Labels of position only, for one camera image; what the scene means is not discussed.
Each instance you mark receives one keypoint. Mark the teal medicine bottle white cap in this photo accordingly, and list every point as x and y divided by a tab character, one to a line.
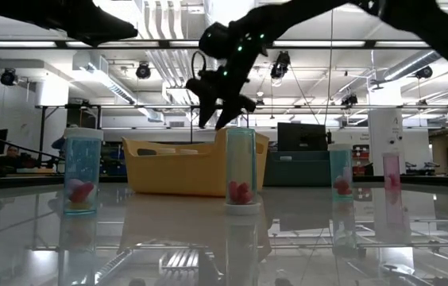
341	171

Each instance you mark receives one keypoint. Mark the teal plastic bin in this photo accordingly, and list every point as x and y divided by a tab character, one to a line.
299	171

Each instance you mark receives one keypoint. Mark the large black monitor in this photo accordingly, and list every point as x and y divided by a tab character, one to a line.
301	137

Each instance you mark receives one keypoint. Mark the white building column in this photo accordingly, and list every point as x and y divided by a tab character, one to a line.
385	131

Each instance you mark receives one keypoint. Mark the white air duct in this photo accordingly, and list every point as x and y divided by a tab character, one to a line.
101	75

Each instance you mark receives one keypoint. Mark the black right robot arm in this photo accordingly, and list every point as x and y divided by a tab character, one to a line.
406	16

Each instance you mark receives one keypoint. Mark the yellow plastic bin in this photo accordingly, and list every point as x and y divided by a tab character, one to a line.
184	175

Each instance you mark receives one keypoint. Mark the person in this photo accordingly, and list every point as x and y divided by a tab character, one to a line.
11	159
59	145

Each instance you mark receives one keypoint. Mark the blue medicine bottle white cap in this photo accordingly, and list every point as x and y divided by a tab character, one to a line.
82	171

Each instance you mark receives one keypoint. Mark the silver air duct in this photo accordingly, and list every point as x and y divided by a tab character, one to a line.
406	65

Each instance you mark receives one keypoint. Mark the pink medicine bottle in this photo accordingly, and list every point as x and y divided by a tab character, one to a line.
391	171

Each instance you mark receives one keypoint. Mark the black ceiling-mounted camera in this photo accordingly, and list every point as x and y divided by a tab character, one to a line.
349	100
8	76
143	70
423	72
280	65

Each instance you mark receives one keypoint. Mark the teal medicine bottle red pills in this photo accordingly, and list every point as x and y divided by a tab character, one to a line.
241	171

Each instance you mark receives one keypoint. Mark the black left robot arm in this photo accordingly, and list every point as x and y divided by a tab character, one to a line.
49	16

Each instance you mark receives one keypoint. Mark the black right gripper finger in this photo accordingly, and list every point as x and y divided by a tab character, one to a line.
207	113
228	117

